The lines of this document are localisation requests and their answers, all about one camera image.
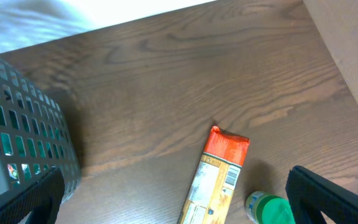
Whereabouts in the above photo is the green lid jar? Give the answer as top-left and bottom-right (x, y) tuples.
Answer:
(245, 191), (295, 224)

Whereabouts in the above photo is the grey plastic basket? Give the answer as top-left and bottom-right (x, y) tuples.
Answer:
(0, 57), (81, 201)

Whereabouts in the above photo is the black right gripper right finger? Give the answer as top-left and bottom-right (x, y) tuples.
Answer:
(285, 166), (358, 223)

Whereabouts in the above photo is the orange noodle packet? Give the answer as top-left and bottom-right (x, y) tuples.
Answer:
(178, 125), (250, 224)

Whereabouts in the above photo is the green Nescafe coffee bag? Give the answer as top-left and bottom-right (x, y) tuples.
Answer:
(0, 93), (60, 195)

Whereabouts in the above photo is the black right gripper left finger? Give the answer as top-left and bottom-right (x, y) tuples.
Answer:
(0, 167), (65, 224)

